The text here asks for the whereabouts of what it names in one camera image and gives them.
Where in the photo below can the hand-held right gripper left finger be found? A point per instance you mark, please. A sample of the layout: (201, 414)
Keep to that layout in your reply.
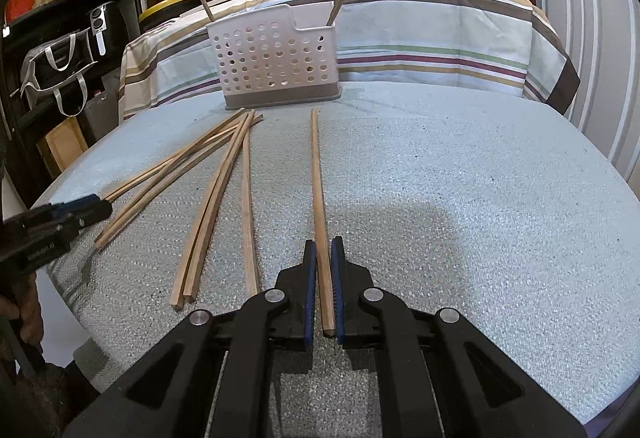
(310, 288)

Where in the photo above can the yellow lidded flat pan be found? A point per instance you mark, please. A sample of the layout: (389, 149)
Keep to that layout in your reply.
(165, 8)

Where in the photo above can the dark patterned cloth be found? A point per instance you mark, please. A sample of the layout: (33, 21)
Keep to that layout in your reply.
(45, 398)

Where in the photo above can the white cabinet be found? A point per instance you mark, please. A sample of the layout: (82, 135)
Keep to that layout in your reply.
(590, 18)

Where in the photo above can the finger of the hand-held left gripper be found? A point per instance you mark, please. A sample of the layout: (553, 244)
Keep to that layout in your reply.
(75, 204)
(92, 213)

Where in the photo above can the black air fryer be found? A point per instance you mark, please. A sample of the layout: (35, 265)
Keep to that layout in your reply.
(100, 26)

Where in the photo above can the striped tablecloth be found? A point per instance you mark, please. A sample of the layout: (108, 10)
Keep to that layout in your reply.
(425, 33)

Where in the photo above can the person's left hand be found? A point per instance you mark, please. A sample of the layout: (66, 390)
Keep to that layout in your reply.
(27, 318)

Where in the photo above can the white perforated utensil basket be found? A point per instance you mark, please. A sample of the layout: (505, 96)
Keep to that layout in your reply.
(260, 63)

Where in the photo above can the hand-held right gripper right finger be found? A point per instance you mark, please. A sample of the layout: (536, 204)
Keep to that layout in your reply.
(337, 288)

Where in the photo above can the wooden board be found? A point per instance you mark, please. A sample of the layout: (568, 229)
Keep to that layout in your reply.
(62, 146)

